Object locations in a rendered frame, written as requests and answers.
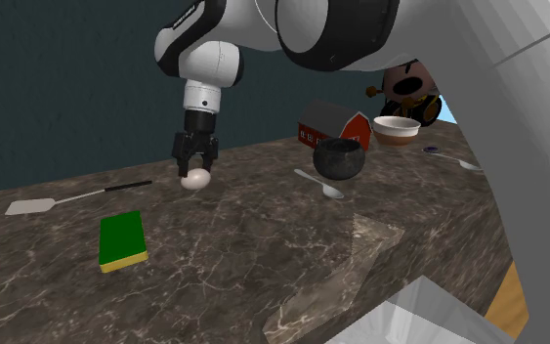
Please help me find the brown and black figure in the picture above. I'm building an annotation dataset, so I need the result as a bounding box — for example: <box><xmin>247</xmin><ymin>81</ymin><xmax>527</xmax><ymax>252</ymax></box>
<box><xmin>365</xmin><ymin>59</ymin><xmax>444</xmax><ymax>128</ymax></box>

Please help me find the red toy barn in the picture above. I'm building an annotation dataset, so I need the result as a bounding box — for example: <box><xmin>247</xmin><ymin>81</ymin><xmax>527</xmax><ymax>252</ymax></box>
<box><xmin>297</xmin><ymin>99</ymin><xmax>373</xmax><ymax>151</ymax></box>

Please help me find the black bowl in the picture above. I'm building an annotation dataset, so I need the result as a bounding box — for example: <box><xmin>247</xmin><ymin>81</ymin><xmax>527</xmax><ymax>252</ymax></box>
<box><xmin>312</xmin><ymin>137</ymin><xmax>366</xmax><ymax>182</ymax></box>

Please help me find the silver spoon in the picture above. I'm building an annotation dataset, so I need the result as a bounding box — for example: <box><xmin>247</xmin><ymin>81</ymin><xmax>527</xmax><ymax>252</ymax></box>
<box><xmin>293</xmin><ymin>168</ymin><xmax>345</xmax><ymax>199</ymax></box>

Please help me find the white and brown bowl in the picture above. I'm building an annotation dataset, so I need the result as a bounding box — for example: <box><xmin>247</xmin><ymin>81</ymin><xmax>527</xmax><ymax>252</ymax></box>
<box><xmin>372</xmin><ymin>115</ymin><xmax>422</xmax><ymax>147</ymax></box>

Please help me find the white egg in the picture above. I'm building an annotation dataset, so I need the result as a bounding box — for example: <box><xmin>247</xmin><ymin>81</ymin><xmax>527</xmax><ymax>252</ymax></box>
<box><xmin>180</xmin><ymin>167</ymin><xmax>212</xmax><ymax>192</ymax></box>

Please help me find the grey robot stand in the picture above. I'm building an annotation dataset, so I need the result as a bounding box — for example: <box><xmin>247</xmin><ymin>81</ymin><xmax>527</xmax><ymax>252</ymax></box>
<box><xmin>323</xmin><ymin>275</ymin><xmax>517</xmax><ymax>344</ymax></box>

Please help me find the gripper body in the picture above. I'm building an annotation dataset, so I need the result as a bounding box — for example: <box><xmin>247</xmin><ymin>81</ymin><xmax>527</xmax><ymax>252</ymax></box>
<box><xmin>171</xmin><ymin>109</ymin><xmax>220</xmax><ymax>161</ymax></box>

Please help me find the spoon with purple handle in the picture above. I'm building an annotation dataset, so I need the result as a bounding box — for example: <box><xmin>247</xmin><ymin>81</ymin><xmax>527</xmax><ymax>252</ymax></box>
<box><xmin>421</xmin><ymin>146</ymin><xmax>484</xmax><ymax>172</ymax></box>

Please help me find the white spatula with black handle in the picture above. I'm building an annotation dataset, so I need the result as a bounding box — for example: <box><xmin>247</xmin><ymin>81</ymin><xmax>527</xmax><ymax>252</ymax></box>
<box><xmin>4</xmin><ymin>180</ymin><xmax>153</xmax><ymax>217</ymax></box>

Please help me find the green and yellow sponge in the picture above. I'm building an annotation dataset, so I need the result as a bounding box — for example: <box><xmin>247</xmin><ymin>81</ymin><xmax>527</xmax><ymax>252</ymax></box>
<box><xmin>98</xmin><ymin>209</ymin><xmax>149</xmax><ymax>275</ymax></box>

